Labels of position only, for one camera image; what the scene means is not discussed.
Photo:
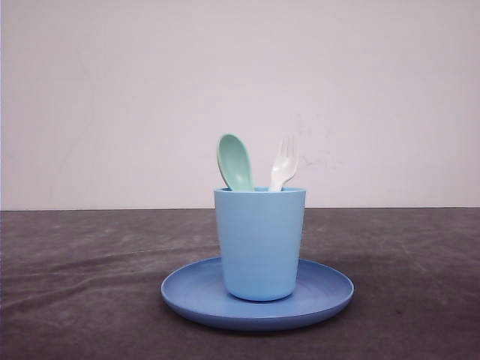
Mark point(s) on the mint green plastic spoon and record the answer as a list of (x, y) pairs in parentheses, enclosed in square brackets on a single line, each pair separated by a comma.
[(234, 163)]

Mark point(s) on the white plastic fork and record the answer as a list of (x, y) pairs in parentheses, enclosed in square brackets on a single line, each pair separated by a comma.
[(285, 164)]

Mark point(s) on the light blue plastic cup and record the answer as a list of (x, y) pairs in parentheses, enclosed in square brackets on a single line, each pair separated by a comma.
[(260, 236)]

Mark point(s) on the blue plastic plate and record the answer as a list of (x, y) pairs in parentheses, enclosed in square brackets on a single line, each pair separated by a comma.
[(196, 292)]

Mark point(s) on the dark grey tablecloth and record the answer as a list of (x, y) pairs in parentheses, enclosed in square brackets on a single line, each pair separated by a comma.
[(86, 285)]

